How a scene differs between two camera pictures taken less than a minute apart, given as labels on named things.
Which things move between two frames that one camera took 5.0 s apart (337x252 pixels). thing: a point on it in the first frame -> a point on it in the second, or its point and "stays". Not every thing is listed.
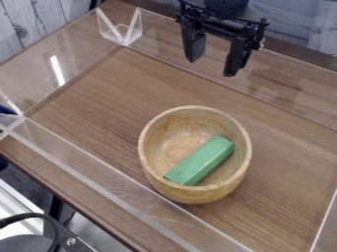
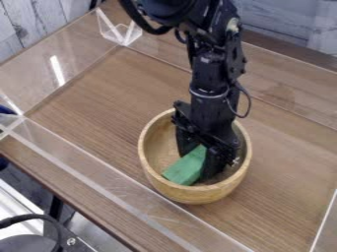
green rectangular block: x=202 y=161 stays
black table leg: x=56 y=208 stays
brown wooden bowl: x=171 y=136 stays
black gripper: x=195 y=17 -> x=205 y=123
